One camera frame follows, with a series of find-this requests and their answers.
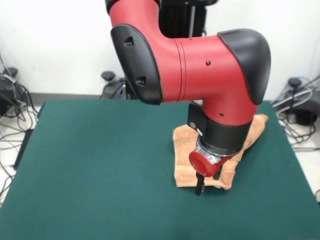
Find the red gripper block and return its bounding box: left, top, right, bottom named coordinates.
left=188, top=150, right=223, bottom=197

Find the tan terry towel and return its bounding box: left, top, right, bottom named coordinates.
left=172, top=113, right=270, bottom=191

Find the gray floor leg black knob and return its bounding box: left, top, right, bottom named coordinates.
left=271, top=76, right=320, bottom=126
left=0, top=66, right=33, bottom=118

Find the dark green table cloth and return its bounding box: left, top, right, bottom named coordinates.
left=0, top=99, right=320, bottom=240

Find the gray pedestal foot black knob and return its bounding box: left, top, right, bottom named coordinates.
left=99, top=71, right=127, bottom=100

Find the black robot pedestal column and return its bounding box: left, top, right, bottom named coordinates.
left=124, top=0, right=209, bottom=100

